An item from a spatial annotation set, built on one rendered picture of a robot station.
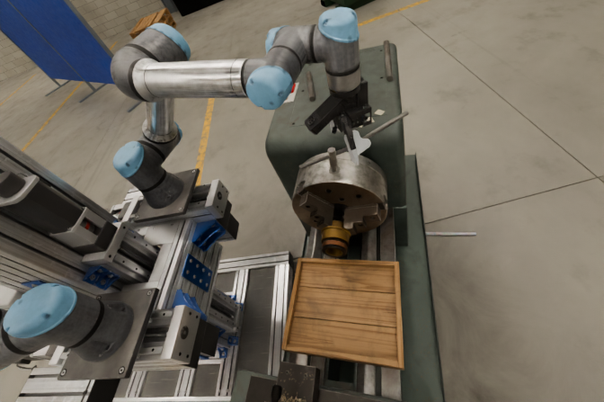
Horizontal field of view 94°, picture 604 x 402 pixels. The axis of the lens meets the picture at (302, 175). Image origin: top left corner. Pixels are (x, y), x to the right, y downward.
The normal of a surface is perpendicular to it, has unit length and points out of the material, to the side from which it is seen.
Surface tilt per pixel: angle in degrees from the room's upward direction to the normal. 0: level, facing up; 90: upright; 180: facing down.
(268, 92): 90
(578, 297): 0
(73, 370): 0
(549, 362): 0
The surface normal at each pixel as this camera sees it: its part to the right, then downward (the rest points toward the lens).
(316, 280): -0.29, -0.64
